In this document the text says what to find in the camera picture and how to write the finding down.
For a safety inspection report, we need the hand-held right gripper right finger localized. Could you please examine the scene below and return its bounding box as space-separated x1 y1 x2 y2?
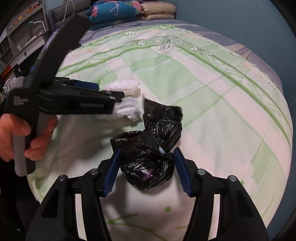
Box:
173 148 270 241

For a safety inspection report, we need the black plastic bag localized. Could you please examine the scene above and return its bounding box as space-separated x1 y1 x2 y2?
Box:
110 98 183 191

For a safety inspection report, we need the white tissue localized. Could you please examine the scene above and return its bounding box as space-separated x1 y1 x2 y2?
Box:
96 76 142 122

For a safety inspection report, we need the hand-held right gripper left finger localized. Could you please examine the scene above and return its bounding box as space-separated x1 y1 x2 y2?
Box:
25 148 123 241

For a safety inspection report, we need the person's left hand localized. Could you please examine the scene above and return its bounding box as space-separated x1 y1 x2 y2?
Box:
0 113 58 162

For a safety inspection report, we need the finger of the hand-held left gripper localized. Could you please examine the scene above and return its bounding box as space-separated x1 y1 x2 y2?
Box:
54 79 100 91
100 91 126 103

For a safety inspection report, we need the beige folded quilt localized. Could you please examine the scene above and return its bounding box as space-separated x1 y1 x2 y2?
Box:
140 1 177 21

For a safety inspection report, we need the blue floral folded quilt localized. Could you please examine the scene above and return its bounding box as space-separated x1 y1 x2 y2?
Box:
87 0 144 31

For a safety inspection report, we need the grey padded headboard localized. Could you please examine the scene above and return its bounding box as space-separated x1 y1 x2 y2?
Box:
47 0 93 33

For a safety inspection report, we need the grey shelving unit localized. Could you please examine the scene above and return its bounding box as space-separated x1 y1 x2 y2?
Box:
0 0 50 78

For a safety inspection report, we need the green patterned blanket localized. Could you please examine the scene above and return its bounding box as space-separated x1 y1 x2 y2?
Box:
26 23 292 241

